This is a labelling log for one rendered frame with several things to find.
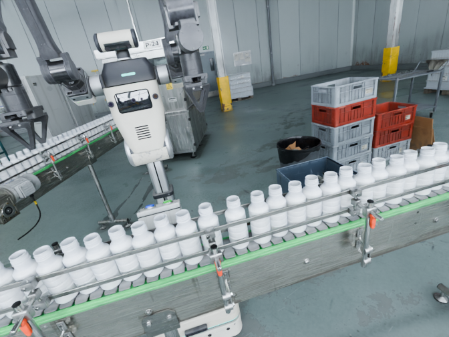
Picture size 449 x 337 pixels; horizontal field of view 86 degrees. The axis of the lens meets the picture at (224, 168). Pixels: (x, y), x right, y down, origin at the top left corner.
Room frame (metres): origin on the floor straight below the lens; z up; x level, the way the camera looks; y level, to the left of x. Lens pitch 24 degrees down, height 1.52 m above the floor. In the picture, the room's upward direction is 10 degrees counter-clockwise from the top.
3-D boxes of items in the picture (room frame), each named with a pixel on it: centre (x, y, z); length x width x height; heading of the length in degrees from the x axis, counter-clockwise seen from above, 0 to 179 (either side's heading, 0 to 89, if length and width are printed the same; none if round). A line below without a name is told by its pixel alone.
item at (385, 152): (3.03, -2.19, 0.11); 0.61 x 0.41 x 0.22; 102
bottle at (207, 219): (0.57, 0.07, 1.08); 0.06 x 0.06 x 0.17
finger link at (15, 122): (0.64, 0.49, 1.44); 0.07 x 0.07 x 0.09; 10
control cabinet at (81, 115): (6.65, 3.64, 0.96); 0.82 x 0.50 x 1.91; 172
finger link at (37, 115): (0.67, 0.49, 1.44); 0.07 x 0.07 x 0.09; 10
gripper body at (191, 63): (0.72, 0.04, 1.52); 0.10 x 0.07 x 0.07; 9
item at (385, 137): (3.04, -2.19, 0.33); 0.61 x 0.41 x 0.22; 102
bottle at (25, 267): (0.50, 0.55, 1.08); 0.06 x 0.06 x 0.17
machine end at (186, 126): (4.99, 0.96, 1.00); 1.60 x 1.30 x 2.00; 172
